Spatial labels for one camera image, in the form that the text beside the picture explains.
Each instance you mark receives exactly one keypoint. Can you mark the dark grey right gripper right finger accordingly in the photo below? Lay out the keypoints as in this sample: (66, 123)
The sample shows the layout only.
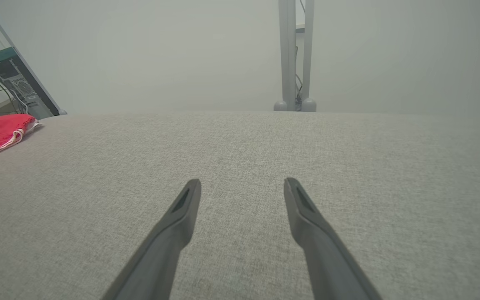
(331, 271)

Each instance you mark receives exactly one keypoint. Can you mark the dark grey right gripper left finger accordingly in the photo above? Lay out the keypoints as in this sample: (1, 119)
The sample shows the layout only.
(156, 266)

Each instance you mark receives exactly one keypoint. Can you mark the black computer tower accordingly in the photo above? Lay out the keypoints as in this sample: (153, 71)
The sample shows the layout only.
(19, 85)

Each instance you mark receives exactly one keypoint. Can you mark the dark grey partition edge post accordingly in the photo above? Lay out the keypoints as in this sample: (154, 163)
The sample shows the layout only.
(40, 85)

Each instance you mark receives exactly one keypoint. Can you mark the grey partition joint post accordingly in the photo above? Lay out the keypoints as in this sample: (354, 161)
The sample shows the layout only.
(286, 50)

